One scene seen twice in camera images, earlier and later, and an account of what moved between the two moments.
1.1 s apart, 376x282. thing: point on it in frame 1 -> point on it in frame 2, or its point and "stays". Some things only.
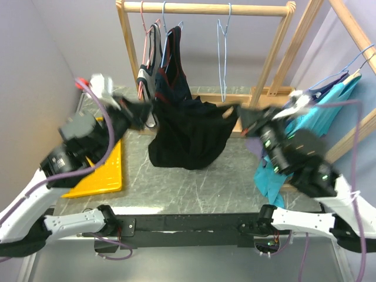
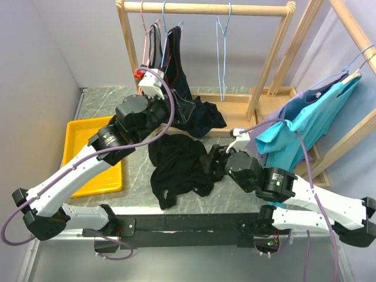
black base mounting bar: [160, 231] stays
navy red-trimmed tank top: [173, 89] stays
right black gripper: [250, 119] -> [217, 153]
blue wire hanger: [224, 32] stays
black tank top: [189, 134] -> [177, 167]
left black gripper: [136, 113] -> [184, 107]
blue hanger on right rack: [345, 70] stays
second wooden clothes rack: [275, 92] stays
